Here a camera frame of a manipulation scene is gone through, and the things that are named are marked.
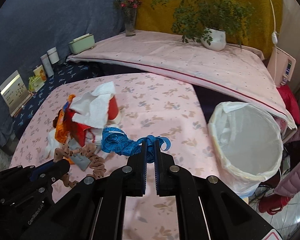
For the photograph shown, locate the brown dotted scrunchie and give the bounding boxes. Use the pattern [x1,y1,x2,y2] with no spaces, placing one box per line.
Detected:
[54,143,106,179]

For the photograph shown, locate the blue measuring tape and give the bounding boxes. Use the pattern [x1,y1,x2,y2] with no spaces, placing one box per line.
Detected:
[101,127,171,163]

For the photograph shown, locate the red cardboard box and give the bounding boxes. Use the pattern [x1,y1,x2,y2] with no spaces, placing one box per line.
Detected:
[63,109,97,146]

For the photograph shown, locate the orange snack wrapper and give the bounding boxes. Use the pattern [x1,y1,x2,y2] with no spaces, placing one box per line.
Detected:
[53,94,76,143]

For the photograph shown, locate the red paper cup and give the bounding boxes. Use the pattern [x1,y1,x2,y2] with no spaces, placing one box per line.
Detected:
[108,96,121,124]

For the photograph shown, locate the white paper towel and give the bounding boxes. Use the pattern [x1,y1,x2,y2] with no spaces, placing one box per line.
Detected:
[69,81,116,128]

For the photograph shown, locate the white lined trash bin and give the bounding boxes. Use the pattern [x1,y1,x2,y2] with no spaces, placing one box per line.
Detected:
[207,102,283,198]

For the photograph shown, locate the grey small packet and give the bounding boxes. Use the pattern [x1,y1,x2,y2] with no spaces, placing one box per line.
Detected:
[68,138,90,171]

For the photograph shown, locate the white standing card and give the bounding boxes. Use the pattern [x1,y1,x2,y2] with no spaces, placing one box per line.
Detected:
[0,70,32,116]

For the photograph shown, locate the green white small box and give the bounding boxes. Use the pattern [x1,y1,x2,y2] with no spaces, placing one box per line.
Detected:
[29,76,44,93]

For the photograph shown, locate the pink dotted mattress cover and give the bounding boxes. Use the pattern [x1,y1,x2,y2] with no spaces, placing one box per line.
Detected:
[68,31,296,129]

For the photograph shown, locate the navy floral cloth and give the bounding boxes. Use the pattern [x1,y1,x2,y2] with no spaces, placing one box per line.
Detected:
[13,62,97,139]

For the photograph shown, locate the pink puffer jacket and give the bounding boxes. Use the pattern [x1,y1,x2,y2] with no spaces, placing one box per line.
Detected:
[274,126,300,198]

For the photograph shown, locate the orange label jar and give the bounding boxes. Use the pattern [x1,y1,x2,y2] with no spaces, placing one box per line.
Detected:
[33,64,47,82]

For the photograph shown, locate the tall white bottle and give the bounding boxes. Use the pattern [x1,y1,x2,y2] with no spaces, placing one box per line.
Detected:
[40,54,54,77]

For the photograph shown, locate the red cushion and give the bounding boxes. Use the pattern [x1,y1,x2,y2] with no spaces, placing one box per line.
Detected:
[277,85,300,125]

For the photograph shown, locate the white round jar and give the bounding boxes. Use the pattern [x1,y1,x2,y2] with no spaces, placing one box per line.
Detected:
[47,47,59,64]

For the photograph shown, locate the mint green tissue box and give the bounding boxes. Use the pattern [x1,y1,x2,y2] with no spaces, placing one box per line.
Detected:
[69,34,95,54]

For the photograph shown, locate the pink appliance box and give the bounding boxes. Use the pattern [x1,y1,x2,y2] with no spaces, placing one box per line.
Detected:
[267,46,296,87]

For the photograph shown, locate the white pot green plant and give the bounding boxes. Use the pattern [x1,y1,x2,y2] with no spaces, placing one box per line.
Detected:
[151,0,254,45]

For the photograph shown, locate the glass vase red flowers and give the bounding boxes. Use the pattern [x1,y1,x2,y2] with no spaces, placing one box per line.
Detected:
[114,0,141,37]

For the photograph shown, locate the white cord with switch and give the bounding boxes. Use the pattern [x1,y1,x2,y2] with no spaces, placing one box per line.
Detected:
[262,0,280,86]

